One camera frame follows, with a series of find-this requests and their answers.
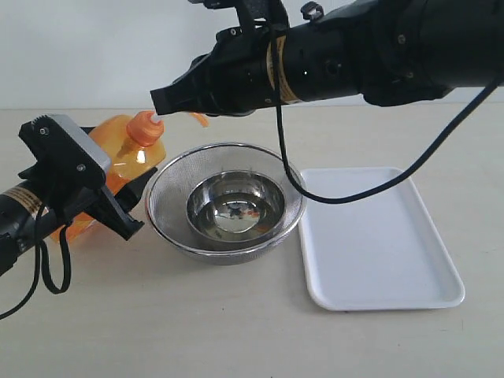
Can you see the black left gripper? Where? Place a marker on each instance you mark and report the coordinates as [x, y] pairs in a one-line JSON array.
[[68, 188]]

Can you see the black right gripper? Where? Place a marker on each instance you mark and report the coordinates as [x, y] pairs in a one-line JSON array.
[[238, 76]]

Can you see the orange dish soap pump bottle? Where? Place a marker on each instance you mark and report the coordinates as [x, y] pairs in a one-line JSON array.
[[133, 144]]

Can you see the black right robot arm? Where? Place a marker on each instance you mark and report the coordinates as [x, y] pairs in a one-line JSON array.
[[391, 53]]

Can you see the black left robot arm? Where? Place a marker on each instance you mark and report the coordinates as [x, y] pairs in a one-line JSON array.
[[21, 215]]

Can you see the small stainless steel bowl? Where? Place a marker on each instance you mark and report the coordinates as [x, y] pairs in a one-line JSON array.
[[236, 206]]

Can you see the steel mesh colander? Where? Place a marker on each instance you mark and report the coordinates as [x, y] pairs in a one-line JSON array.
[[168, 192]]

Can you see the white rectangular plastic tray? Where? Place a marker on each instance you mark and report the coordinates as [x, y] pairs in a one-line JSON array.
[[380, 253]]

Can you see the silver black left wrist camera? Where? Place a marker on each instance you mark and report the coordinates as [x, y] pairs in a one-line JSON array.
[[63, 151]]

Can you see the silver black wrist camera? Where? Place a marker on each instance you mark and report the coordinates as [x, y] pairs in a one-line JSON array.
[[251, 11], [63, 151]]

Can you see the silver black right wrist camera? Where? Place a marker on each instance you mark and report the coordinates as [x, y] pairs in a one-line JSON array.
[[251, 11]]

